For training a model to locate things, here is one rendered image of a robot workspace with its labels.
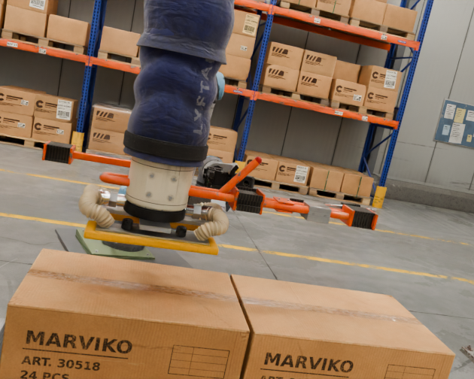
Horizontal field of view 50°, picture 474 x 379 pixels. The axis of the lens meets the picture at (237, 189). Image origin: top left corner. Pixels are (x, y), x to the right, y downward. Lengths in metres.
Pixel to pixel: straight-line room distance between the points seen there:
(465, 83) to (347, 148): 2.86
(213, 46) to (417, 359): 1.02
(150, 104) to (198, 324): 0.57
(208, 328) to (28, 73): 8.95
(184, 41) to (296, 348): 0.84
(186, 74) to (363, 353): 0.88
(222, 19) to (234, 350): 0.84
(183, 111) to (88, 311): 0.54
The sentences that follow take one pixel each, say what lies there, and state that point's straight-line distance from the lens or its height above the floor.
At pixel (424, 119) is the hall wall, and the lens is 11.43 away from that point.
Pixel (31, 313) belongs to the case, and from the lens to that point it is 1.34.
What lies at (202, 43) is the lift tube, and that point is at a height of 1.63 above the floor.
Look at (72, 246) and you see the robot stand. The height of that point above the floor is 0.75.
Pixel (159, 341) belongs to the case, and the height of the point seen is 0.89.
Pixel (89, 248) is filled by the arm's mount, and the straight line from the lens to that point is 2.23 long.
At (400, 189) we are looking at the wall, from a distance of 11.29.
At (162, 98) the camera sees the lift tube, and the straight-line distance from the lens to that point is 1.28.
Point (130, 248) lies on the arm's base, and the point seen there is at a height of 0.78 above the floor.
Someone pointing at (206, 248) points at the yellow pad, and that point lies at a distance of 1.31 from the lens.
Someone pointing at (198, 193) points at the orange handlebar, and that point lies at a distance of 1.39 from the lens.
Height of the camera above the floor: 1.54
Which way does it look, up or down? 11 degrees down
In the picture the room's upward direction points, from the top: 12 degrees clockwise
